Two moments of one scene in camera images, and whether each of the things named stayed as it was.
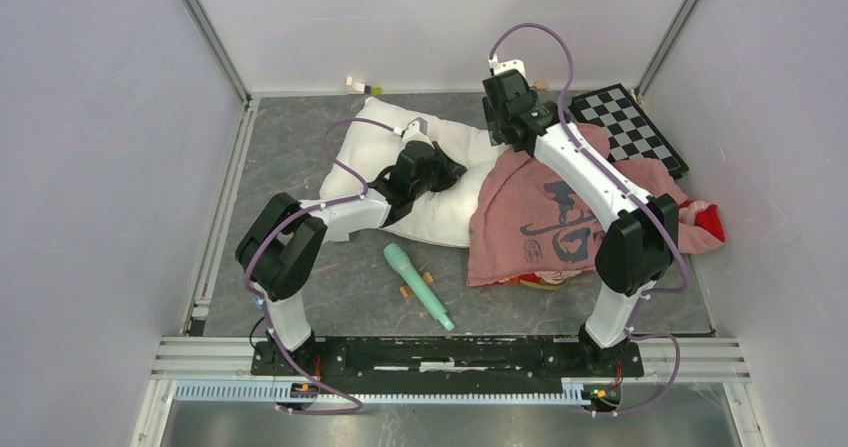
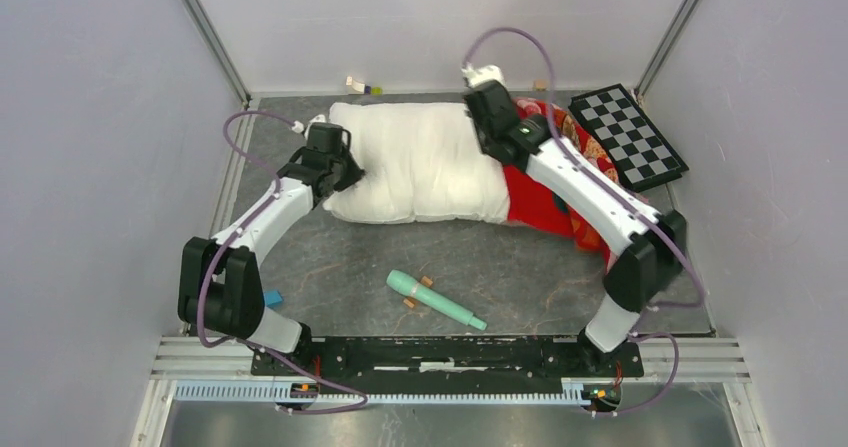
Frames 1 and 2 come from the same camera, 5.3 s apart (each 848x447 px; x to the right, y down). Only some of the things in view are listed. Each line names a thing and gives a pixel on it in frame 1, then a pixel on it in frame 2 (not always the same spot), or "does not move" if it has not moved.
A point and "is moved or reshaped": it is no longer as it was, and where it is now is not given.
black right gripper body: x=496 y=134 -> x=482 y=141
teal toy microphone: x=397 y=259 -> x=406 y=284
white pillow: x=369 y=140 is moved or reshaped
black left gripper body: x=440 y=178 -> x=346 y=168
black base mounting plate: x=382 y=366 does not move
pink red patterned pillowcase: x=529 y=228 is moved or reshaped
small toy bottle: x=366 y=89 does not move
